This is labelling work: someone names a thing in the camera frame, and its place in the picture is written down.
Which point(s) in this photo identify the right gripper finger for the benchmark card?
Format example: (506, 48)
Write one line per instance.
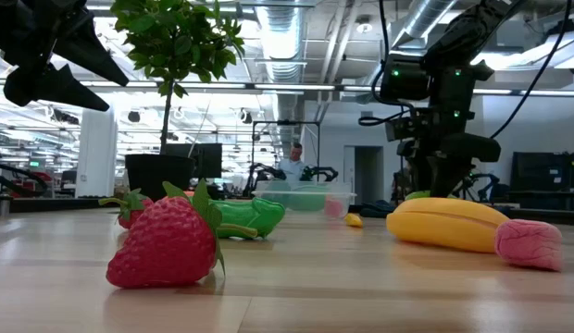
(419, 173)
(449, 180)

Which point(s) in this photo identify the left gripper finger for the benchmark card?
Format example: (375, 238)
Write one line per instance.
(51, 88)
(88, 51)

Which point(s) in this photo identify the light green toy fruit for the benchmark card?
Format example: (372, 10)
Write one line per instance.
(419, 195)

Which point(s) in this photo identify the yellow toy banana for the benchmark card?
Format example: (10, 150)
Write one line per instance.
(444, 226)

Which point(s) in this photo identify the small yellow toy vegetable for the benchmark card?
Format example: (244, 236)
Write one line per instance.
(353, 220)

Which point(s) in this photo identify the pink toy fruit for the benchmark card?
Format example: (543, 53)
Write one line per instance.
(530, 245)
(335, 209)

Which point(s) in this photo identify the red toy strawberry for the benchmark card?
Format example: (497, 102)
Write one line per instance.
(132, 215)
(166, 245)

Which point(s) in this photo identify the green toy pea pod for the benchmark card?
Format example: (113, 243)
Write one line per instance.
(254, 215)

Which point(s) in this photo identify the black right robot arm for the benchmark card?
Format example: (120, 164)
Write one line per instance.
(467, 32)

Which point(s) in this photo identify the clear plastic tupperware container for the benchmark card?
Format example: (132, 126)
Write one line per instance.
(268, 194)

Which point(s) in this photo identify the dark blue cloth, white label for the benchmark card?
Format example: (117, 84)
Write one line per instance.
(375, 210)

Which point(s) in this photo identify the white pillar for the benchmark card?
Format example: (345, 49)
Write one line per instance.
(97, 152)

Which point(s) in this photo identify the black cabinet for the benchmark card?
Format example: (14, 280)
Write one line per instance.
(544, 180)

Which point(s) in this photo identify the green potted plant, black pot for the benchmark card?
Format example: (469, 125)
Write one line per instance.
(176, 37)

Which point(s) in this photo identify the person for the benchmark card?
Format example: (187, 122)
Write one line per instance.
(292, 166)

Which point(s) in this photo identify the black monitor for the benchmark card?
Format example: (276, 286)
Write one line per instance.
(208, 159)

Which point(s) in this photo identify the black rig frame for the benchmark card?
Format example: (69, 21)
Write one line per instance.
(287, 123)

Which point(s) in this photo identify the silver ventilation duct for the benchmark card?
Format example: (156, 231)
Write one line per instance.
(282, 37)

